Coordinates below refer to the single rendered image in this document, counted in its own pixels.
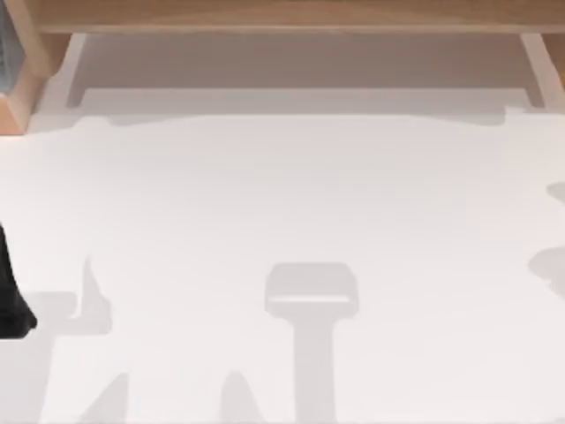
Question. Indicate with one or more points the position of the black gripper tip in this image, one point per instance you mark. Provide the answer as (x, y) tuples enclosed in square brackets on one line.
[(11, 305)]

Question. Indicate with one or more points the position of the wooden cupboard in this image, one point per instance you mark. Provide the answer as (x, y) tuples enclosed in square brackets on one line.
[(309, 15)]

